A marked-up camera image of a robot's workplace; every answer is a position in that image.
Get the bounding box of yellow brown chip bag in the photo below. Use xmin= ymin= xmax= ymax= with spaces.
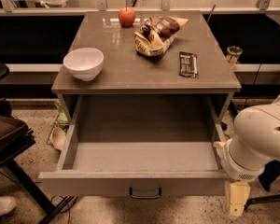
xmin=134 ymin=16 xmax=189 ymax=57

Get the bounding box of plastic cup with drink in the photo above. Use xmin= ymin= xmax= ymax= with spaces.
xmin=226 ymin=46 xmax=243 ymax=68

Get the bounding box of red apple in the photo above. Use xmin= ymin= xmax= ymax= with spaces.
xmin=118 ymin=7 xmax=135 ymax=27

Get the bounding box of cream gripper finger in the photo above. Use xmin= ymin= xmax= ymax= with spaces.
xmin=229 ymin=182 xmax=251 ymax=217

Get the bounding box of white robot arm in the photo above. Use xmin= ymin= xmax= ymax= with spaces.
xmin=214 ymin=94 xmax=280 ymax=217

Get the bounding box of white bowl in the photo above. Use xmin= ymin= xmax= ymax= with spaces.
xmin=63 ymin=48 xmax=105 ymax=81

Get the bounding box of white shoe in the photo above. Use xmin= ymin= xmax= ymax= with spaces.
xmin=0 ymin=196 xmax=16 ymax=216

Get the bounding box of black chair left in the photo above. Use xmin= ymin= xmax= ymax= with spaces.
xmin=0 ymin=99 xmax=35 ymax=168

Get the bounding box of black snack bar wrapper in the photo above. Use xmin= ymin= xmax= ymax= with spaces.
xmin=179 ymin=51 xmax=198 ymax=78

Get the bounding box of black office chair base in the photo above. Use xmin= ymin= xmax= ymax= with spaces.
xmin=244 ymin=194 xmax=280 ymax=210

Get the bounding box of trash pile on floor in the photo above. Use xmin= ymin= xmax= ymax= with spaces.
xmin=47 ymin=103 xmax=69 ymax=150

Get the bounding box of black floor stand bar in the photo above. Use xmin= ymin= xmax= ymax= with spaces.
xmin=38 ymin=196 xmax=75 ymax=224

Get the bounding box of grey drawer cabinet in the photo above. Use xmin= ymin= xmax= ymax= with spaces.
xmin=52 ymin=11 xmax=241 ymax=118

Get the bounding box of grey top drawer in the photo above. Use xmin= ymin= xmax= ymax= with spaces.
xmin=40 ymin=94 xmax=227 ymax=199

